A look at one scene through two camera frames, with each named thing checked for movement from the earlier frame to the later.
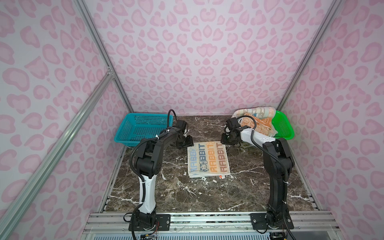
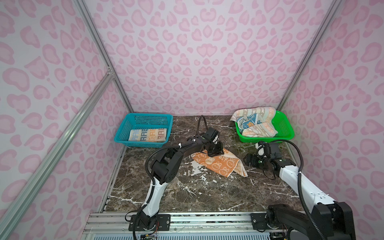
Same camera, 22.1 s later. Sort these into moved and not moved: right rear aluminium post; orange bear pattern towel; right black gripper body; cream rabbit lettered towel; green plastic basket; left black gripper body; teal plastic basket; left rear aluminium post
Moved: right black gripper body; left black gripper body; orange bear pattern towel; cream rabbit lettered towel
Not moved: right rear aluminium post; teal plastic basket; green plastic basket; left rear aluminium post
